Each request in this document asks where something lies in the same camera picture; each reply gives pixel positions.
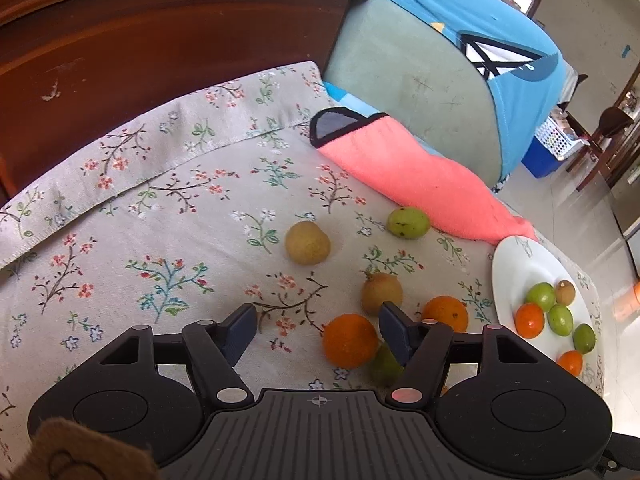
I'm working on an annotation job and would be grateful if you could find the green jujube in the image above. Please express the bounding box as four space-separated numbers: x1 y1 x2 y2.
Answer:
572 323 597 355
369 342 405 386
529 282 557 312
547 304 574 335
387 207 431 239

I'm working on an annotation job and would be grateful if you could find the orange mandarin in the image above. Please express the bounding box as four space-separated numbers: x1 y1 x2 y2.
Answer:
422 296 470 333
322 313 379 369
515 303 545 339
556 350 584 377

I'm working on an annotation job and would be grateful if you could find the floral tablecloth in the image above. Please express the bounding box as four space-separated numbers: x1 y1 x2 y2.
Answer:
0 60 606 480

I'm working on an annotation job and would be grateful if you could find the green sofa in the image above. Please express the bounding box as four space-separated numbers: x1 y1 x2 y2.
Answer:
322 0 506 188

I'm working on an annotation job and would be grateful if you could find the dark wooden headboard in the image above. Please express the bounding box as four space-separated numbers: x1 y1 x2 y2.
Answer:
0 0 376 206

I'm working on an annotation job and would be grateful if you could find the wooden chair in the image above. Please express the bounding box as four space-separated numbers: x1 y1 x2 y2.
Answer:
565 105 640 192

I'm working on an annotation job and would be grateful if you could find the blue printed cloth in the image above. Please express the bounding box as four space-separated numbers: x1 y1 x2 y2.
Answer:
320 0 573 176

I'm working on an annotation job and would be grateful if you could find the white plate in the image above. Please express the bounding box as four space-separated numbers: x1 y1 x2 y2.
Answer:
491 236 603 378

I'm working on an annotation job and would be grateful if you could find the blue plastic bin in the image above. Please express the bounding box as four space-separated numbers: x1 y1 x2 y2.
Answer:
521 135 567 179

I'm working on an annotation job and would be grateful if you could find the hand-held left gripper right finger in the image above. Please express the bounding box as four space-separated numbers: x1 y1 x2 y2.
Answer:
378 301 547 406

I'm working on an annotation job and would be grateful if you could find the brown fuzzy cloth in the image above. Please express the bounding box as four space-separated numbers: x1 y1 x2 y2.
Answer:
10 419 162 480

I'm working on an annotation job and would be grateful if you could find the blue checked sheet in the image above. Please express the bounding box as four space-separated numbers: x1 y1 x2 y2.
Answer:
322 81 387 122

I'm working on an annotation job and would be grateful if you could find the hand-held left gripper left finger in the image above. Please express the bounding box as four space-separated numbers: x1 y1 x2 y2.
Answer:
95 303 259 405

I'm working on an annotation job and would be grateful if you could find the white plastic basket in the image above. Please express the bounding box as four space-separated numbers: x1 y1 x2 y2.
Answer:
535 115 592 161

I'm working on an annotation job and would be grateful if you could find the pink towel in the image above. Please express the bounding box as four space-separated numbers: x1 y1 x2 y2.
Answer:
309 107 538 246

